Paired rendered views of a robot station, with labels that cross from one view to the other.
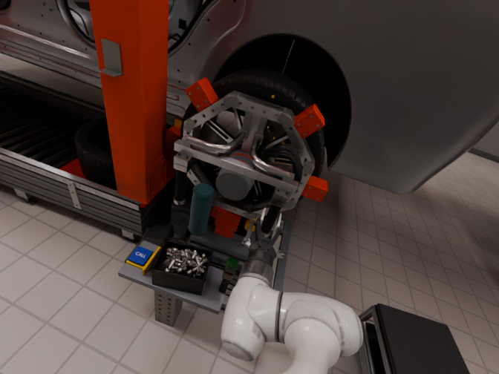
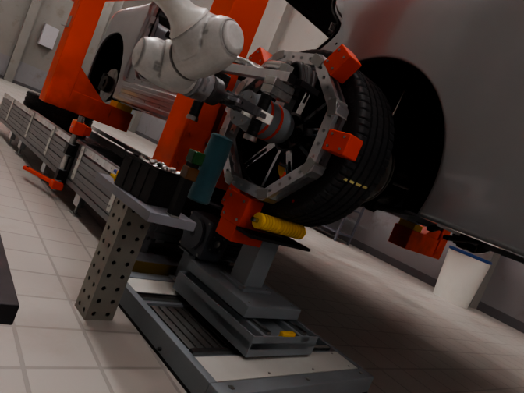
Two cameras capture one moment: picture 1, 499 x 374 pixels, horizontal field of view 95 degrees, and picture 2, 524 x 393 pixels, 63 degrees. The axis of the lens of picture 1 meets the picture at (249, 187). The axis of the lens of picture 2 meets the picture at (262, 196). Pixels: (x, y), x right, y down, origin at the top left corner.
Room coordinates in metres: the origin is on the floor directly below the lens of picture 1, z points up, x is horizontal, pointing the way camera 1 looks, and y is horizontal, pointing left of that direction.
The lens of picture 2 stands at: (-0.31, -1.06, 0.69)
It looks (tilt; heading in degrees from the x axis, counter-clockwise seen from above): 4 degrees down; 43
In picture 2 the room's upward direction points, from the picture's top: 22 degrees clockwise
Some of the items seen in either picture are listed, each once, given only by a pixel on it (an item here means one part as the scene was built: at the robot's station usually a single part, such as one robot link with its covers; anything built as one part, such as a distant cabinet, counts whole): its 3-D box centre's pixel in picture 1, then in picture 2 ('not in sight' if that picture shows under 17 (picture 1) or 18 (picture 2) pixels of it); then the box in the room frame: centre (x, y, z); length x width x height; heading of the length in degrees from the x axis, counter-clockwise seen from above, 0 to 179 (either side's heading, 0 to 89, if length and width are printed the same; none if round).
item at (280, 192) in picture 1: (281, 192); (277, 89); (0.61, -0.11, 0.93); 0.09 x 0.05 x 0.05; 177
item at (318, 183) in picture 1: (313, 188); (341, 144); (0.81, -0.26, 0.85); 0.09 x 0.08 x 0.07; 87
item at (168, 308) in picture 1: (170, 296); (115, 257); (0.49, 0.20, 0.21); 0.10 x 0.10 x 0.42; 87
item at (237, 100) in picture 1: (243, 163); (276, 125); (0.82, 0.05, 0.85); 0.54 x 0.07 x 0.54; 87
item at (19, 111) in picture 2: not in sight; (54, 133); (1.39, 3.48, 0.19); 1.00 x 0.86 x 0.39; 87
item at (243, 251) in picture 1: (231, 219); (253, 262); (0.99, 0.04, 0.32); 0.40 x 0.30 x 0.28; 87
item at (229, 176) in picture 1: (239, 172); (263, 118); (0.75, 0.06, 0.85); 0.21 x 0.14 x 0.14; 177
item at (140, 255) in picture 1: (140, 256); not in sight; (0.50, 0.34, 0.47); 0.07 x 0.07 x 0.02; 87
